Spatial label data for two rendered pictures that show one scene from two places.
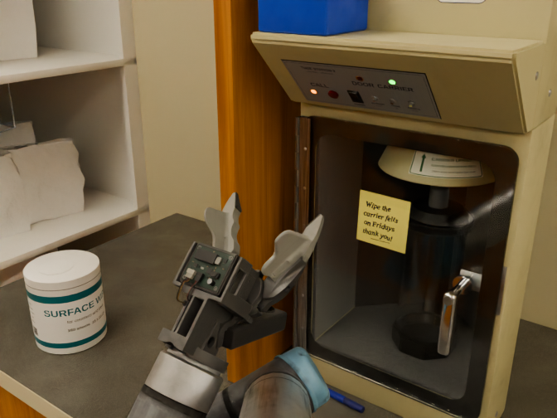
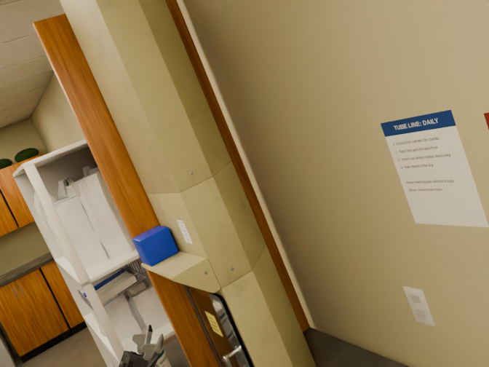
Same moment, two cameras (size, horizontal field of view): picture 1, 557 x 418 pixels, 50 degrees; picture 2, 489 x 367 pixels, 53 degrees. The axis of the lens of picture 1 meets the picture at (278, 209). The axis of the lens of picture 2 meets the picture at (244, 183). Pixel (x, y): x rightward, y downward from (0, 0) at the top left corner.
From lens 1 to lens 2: 120 cm
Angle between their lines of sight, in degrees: 30
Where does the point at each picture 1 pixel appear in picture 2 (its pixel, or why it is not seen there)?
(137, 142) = not seen: hidden behind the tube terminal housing
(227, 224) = (145, 338)
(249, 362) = not seen: outside the picture
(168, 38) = not seen: hidden behind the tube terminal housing
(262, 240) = (196, 332)
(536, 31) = (204, 254)
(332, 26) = (153, 261)
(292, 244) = (149, 348)
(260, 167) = (181, 302)
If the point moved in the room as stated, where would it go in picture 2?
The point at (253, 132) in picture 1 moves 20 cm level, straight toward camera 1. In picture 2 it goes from (171, 290) to (140, 322)
